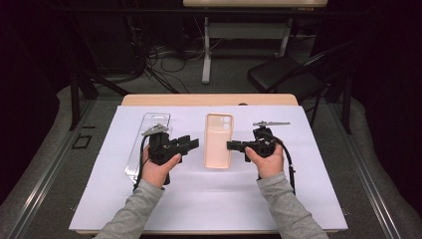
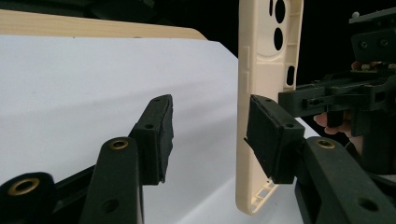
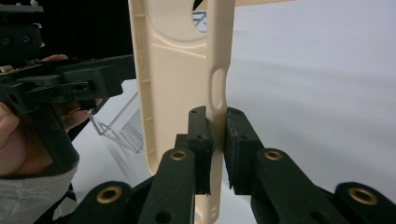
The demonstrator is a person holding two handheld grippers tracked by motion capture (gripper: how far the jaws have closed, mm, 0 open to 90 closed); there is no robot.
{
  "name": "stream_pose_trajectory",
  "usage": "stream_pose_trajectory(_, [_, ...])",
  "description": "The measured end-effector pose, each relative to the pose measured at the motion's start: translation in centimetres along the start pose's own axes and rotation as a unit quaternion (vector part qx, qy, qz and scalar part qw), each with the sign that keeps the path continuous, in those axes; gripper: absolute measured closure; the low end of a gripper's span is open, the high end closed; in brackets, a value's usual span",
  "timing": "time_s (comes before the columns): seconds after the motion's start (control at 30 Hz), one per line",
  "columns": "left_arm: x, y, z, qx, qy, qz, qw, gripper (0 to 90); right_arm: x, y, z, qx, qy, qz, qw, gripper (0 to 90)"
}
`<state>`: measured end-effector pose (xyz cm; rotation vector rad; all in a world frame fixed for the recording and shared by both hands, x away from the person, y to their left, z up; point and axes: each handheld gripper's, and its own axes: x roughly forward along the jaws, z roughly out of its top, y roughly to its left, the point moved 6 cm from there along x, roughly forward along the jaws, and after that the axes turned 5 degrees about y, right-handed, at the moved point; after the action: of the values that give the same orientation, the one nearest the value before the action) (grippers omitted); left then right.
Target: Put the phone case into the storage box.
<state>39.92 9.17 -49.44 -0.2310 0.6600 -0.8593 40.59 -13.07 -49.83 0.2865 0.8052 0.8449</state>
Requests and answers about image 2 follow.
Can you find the beige phone case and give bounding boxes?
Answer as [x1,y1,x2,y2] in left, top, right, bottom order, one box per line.
[234,0,305,217]

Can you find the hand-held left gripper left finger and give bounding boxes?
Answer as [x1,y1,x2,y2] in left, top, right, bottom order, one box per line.
[129,93,175,187]

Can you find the white table sheet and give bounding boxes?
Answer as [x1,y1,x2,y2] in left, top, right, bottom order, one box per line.
[0,34,320,224]

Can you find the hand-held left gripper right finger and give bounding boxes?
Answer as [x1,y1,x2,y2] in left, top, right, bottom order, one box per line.
[244,93,306,185]

